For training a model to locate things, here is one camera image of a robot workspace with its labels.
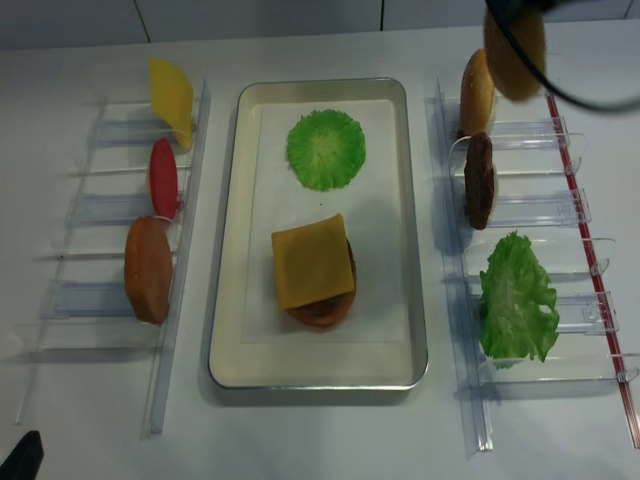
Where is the ruffled green lettuce leaf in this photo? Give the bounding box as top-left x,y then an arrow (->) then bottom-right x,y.
479,232 -> 560,361

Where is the white paper tray liner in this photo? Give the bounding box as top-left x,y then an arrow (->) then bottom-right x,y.
242,100 -> 408,343

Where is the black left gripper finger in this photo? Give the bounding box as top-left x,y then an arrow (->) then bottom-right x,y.
0,430 -> 44,480

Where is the clear acrylic left rack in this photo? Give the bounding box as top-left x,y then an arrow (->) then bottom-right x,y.
13,84 -> 211,436

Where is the round flat lettuce leaf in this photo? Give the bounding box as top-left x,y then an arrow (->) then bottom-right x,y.
286,109 -> 366,192

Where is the golden top bun half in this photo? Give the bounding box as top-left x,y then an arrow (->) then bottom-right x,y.
483,7 -> 546,102

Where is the tan bun half in rack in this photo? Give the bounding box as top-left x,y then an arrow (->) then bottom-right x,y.
459,48 -> 497,136

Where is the clear acrylic rack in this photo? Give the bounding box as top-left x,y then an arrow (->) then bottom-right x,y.
13,84 -> 211,436
427,69 -> 639,454

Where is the orange cheese slice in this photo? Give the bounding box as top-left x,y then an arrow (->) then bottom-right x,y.
271,214 -> 355,310

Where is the yellow cheese slice in rack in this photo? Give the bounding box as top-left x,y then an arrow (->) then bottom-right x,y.
148,57 -> 193,151

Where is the brown bun half left rack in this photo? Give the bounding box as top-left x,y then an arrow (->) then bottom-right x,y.
124,216 -> 173,325

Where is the dark meat patty in rack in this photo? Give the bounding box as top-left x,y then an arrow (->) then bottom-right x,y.
464,132 -> 496,230

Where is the cream metal tray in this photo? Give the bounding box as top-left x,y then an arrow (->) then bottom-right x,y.
209,78 -> 428,390

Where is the red tomato slice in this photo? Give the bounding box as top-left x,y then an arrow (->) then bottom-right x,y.
148,138 -> 178,219

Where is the bottom bun half on tray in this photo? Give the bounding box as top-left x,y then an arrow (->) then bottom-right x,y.
285,302 -> 353,328

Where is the black cable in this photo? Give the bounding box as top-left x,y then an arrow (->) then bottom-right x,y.
485,0 -> 640,112

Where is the clear acrylic right rack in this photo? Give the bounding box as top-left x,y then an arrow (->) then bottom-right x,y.
427,69 -> 639,454

